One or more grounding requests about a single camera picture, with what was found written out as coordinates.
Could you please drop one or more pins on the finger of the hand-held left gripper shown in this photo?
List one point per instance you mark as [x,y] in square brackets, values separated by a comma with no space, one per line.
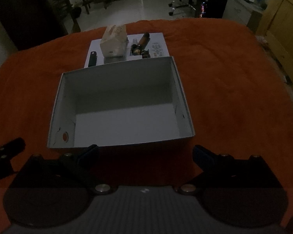
[9,148]

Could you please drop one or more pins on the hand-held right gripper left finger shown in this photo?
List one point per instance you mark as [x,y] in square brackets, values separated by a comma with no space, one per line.
[89,154]

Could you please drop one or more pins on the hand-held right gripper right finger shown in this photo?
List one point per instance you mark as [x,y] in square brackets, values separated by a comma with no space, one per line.
[202,156]

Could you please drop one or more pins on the white storage box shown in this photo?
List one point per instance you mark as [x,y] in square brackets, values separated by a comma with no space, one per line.
[127,126]

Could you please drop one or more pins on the black remote control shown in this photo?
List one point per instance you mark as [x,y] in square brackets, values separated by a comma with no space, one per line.
[92,58]

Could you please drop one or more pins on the white foam board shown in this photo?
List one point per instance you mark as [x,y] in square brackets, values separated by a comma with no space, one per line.
[97,45]

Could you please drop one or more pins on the small dark patterned object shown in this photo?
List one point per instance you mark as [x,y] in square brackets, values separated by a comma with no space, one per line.
[144,54]

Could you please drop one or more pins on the small black object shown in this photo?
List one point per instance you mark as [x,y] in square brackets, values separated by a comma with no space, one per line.
[134,48]

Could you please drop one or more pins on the brown bottle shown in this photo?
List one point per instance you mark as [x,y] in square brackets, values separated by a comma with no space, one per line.
[143,40]

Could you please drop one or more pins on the orange cloth covered desktop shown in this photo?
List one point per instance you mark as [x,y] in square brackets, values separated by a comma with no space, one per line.
[222,78]

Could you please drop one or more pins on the dark tall cabinet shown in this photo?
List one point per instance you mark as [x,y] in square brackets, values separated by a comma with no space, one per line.
[22,12]

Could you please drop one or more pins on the computer tower with coloured lights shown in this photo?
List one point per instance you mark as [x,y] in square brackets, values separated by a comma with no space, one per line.
[210,8]

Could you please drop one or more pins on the white cabinet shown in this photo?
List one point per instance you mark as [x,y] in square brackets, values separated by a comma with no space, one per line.
[239,9]

